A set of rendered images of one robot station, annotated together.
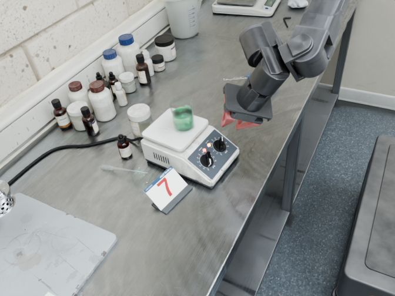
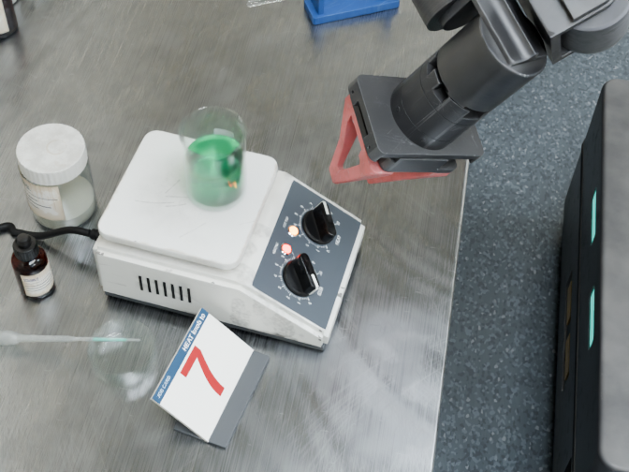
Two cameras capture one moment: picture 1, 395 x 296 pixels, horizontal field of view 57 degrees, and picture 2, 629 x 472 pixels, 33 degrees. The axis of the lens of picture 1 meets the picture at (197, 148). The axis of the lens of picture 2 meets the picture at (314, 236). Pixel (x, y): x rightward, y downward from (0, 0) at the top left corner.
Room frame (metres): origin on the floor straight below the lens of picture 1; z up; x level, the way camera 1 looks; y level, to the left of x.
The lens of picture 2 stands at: (0.12, 0.19, 1.51)
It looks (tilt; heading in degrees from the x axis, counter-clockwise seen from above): 52 degrees down; 335
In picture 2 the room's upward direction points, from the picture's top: 3 degrees clockwise
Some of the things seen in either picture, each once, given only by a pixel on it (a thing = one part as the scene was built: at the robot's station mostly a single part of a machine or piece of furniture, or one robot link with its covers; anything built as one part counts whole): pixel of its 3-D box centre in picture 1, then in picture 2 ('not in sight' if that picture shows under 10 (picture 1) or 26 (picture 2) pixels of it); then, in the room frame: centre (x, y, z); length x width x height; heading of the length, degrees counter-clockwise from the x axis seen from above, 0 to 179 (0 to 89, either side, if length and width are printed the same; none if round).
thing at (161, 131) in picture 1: (175, 128); (190, 197); (0.68, 0.05, 0.83); 0.12 x 0.12 x 0.01; 52
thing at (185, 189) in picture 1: (168, 189); (212, 376); (0.55, 0.08, 0.77); 0.09 x 0.06 x 0.04; 136
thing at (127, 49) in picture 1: (130, 55); not in sight; (1.11, 0.18, 0.81); 0.07 x 0.07 x 0.13
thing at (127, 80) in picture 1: (127, 83); not in sight; (1.00, 0.19, 0.78); 0.05 x 0.05 x 0.05
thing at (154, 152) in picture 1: (186, 145); (222, 237); (0.66, 0.03, 0.79); 0.22 x 0.13 x 0.08; 52
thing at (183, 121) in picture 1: (182, 115); (215, 162); (0.67, 0.02, 0.87); 0.06 x 0.05 x 0.08; 170
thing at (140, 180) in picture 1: (143, 178); (123, 353); (0.60, 0.13, 0.76); 0.06 x 0.06 x 0.02
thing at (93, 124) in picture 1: (89, 120); not in sight; (0.81, 0.28, 0.79); 0.03 x 0.03 x 0.08
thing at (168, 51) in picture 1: (165, 47); not in sight; (1.19, 0.07, 0.79); 0.07 x 0.07 x 0.07
